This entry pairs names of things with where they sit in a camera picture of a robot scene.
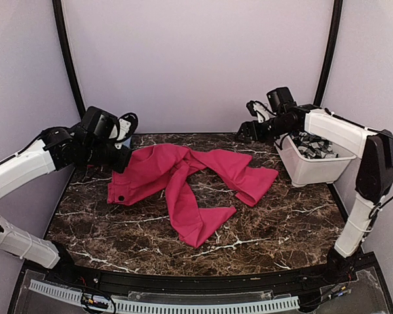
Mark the black white patterned garment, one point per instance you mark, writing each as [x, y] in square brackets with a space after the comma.
[312, 146]

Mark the left black corner post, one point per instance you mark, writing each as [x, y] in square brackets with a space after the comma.
[67, 56]

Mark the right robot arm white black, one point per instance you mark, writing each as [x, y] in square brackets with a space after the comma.
[374, 157]

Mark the black corner post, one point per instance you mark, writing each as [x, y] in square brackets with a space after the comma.
[329, 53]
[67, 56]

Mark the black front rail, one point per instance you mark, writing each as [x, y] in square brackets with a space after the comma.
[121, 283]

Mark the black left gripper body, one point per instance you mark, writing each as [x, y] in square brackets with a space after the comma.
[117, 164]

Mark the white slotted cable duct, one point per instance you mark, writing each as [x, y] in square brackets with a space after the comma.
[145, 302]

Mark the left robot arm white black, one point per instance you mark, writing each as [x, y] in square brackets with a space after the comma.
[97, 140]

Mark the right black corner post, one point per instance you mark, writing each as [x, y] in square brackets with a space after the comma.
[329, 53]

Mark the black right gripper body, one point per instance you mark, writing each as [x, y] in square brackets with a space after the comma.
[266, 134]

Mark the white plastic laundry bin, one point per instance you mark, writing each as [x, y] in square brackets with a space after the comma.
[303, 171]

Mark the folded light blue shirt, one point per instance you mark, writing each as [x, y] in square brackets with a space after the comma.
[128, 143]

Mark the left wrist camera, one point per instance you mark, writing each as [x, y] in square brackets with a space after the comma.
[124, 128]

